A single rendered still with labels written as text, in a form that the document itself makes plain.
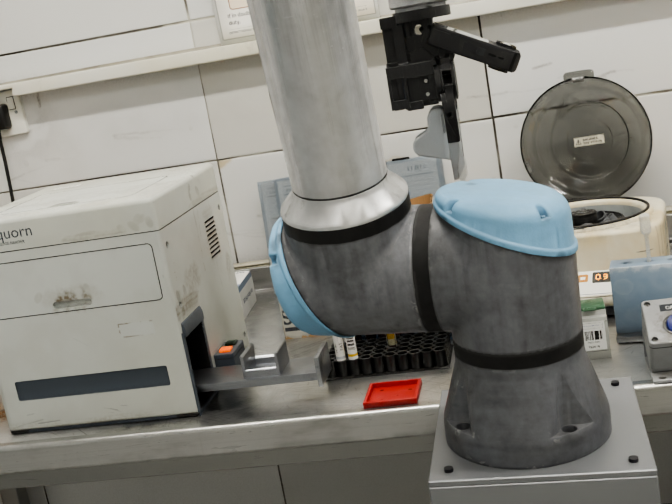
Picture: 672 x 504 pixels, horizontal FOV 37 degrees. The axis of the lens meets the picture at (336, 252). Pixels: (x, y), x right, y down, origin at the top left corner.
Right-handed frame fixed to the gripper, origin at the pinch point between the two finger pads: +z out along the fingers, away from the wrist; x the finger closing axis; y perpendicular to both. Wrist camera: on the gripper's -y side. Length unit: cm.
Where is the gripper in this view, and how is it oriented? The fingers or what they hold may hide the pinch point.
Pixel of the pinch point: (461, 167)
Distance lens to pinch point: 128.8
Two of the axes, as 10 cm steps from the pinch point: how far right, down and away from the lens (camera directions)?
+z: 1.7, 9.6, 2.2
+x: -1.4, 2.4, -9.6
